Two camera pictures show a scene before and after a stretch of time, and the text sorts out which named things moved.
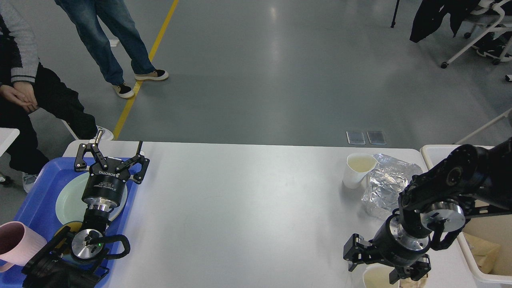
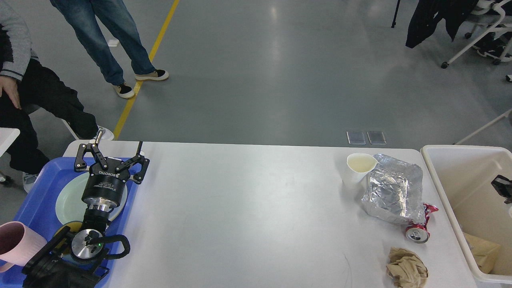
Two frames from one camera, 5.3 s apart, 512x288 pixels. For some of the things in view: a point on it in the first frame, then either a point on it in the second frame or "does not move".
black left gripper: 105,189 does not move
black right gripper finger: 355,251 → 503,185
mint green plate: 70,207 does not move
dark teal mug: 74,227 does not move
